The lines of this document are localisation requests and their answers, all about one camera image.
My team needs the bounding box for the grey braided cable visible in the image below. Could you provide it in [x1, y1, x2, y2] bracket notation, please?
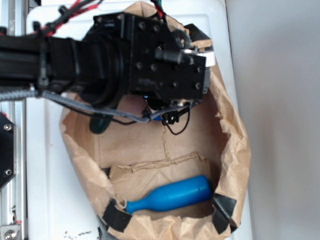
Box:
[0, 89, 176, 124]

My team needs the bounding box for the black metal bracket plate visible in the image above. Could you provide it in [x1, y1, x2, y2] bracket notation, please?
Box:
[0, 112, 16, 191]

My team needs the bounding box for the brown paper bag lined bin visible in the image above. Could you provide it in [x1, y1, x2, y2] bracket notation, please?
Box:
[60, 65, 251, 240]

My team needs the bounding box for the white plastic container lid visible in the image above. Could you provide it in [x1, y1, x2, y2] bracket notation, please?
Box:
[26, 0, 238, 240]

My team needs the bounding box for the blue plastic toy bottle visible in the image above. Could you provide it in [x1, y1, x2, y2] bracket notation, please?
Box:
[125, 175, 212, 214]

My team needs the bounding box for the thin black wire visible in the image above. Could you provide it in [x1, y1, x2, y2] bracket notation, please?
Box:
[72, 104, 191, 136]

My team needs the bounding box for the red and black wire bundle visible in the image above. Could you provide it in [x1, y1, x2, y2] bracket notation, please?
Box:
[24, 0, 106, 38]

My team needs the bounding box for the aluminium frame rail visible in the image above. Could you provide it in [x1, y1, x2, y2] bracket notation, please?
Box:
[0, 0, 29, 240]

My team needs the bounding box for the dark green plastic cucumber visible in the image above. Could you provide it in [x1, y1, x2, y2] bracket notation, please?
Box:
[89, 118, 111, 135]

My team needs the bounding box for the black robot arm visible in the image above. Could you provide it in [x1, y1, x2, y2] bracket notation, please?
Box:
[0, 12, 210, 108]

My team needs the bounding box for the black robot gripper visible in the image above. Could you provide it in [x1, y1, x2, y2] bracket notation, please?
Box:
[92, 12, 215, 108]

